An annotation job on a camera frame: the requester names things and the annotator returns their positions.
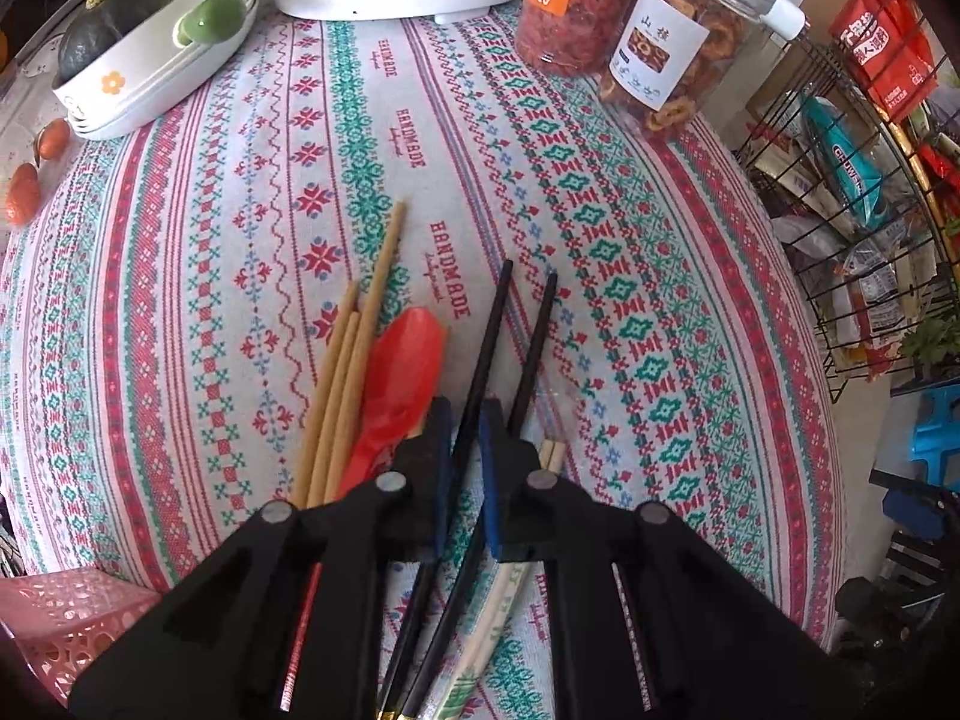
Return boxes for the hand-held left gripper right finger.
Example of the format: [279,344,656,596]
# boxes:
[480,397,852,720]

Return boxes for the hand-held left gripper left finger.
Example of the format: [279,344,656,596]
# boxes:
[67,396,453,720]

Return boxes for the red plastic spoon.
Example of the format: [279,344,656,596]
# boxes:
[341,306,449,500]

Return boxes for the wooden chopstick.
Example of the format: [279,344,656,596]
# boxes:
[291,281,362,507]
[326,199,410,503]
[310,310,358,505]

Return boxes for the black chopstick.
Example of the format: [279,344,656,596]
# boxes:
[401,272,560,720]
[375,259,517,720]

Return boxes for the bamboo disposable chopsticks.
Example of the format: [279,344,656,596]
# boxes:
[427,375,582,720]

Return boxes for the pink plastic basket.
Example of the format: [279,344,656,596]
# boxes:
[0,568,162,698]

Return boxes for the patterned woven tablecloth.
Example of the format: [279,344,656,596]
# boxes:
[0,0,848,720]

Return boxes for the white printed snack packet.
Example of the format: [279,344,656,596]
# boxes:
[840,262,912,338]

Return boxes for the blue plastic stool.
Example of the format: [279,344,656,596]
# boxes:
[911,390,960,481]

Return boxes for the plain white oval dish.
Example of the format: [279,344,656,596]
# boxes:
[71,0,260,142]

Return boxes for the green artificial leaves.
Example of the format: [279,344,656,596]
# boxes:
[900,315,960,376]

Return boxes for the jar of dried hawthorn slices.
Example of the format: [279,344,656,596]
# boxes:
[598,0,807,140]

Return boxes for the jar of red goji berries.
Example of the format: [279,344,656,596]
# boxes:
[514,0,653,77]

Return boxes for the teal snack packet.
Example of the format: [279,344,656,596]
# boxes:
[799,94,893,230]

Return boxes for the white oval dish flower print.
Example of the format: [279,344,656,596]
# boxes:
[51,0,226,121]

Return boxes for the small orange tomato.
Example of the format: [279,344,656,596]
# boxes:
[36,118,72,161]
[4,163,42,226]

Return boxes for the green ceramic spoon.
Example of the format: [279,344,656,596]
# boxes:
[174,0,247,47]

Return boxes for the dark green squash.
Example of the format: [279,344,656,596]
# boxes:
[58,0,179,85]

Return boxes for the brown cardboard box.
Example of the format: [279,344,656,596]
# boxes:
[750,0,875,121]

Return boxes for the red snack packet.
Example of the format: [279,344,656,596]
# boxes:
[829,0,938,121]

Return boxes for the black wire rack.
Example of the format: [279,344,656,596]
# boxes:
[731,0,960,400]

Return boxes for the black metal frame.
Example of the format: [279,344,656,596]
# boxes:
[832,469,960,661]

